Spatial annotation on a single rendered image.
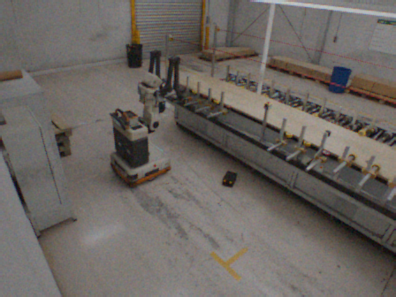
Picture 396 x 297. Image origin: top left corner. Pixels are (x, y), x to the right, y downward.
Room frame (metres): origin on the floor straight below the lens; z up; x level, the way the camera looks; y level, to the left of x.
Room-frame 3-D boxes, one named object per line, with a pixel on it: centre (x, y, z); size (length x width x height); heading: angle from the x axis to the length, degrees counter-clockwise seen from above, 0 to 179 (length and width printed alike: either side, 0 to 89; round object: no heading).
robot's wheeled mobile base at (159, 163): (3.11, 0.82, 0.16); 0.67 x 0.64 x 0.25; 133
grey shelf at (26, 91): (2.24, 1.81, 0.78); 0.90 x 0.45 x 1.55; 43
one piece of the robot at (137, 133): (3.05, 0.88, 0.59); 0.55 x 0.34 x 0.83; 43
